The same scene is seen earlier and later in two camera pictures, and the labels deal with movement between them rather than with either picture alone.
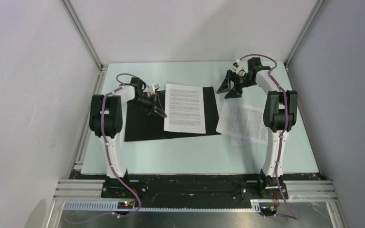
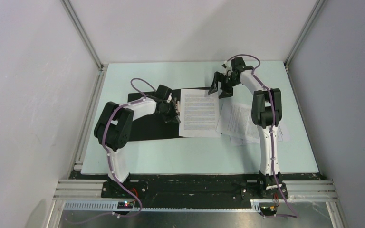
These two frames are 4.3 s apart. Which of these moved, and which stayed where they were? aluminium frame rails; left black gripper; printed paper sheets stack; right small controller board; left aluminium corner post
Moved: left black gripper
Stayed: aluminium frame rails; left aluminium corner post; printed paper sheets stack; right small controller board
